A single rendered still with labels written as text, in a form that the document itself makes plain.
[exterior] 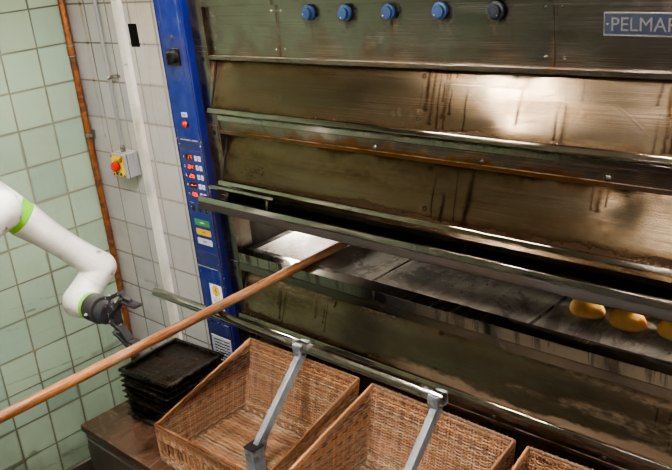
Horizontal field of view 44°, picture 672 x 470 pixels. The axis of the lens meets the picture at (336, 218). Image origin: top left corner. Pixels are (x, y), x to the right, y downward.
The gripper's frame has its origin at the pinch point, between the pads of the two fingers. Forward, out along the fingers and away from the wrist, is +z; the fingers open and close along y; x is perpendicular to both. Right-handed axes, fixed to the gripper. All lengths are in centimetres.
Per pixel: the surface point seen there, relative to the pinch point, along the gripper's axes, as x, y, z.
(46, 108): -43, -50, -112
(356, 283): -59, 1, 36
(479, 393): -55, 24, 85
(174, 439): -8.5, 48.4, -7.1
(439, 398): -19, 2, 98
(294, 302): -59, 16, 5
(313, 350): -20, 2, 54
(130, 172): -54, -24, -77
